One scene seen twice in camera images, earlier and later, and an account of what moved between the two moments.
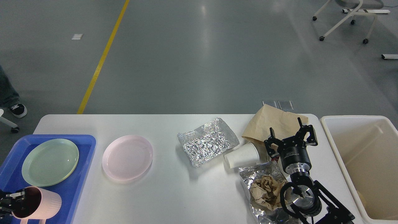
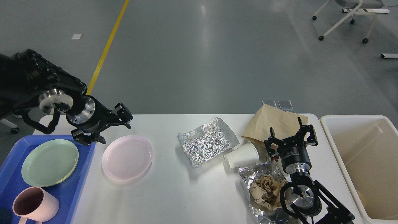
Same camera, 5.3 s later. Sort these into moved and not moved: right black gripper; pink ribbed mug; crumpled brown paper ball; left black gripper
Moved: left black gripper
Not moved: crumpled brown paper ball; pink ribbed mug; right black gripper
